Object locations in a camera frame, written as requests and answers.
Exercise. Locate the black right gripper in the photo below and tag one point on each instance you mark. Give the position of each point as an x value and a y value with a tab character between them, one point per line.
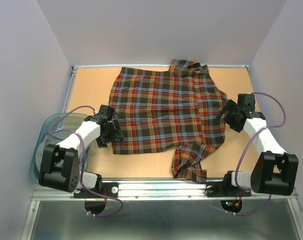
230	104

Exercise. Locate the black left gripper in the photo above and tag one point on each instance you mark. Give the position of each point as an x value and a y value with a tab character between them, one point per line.
117	135

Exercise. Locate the red blue plaid flannel shirt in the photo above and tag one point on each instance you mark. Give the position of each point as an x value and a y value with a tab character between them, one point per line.
177	108

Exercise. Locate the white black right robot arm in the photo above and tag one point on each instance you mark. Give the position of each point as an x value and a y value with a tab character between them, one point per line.
275	170

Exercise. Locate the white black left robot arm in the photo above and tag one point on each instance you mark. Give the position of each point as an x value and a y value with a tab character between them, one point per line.
63	164

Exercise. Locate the clear blue plastic bin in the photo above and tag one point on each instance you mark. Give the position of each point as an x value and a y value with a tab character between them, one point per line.
71	122

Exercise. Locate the grey crumpled shirt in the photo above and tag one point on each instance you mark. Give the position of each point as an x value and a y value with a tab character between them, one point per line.
49	138

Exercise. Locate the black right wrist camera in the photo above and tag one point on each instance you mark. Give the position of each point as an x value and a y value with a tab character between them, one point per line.
246	102

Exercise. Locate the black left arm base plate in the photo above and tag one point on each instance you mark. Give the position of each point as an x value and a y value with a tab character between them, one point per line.
109	189

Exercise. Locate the aluminium front table rail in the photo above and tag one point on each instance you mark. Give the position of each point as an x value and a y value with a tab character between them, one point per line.
138	190

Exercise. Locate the aluminium table rail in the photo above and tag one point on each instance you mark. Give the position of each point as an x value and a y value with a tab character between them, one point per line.
244	66
138	190

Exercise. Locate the aluminium back table rail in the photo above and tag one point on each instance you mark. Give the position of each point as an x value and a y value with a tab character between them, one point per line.
244	66

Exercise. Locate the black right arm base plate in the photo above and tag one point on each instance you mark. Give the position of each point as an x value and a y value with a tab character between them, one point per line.
215	189

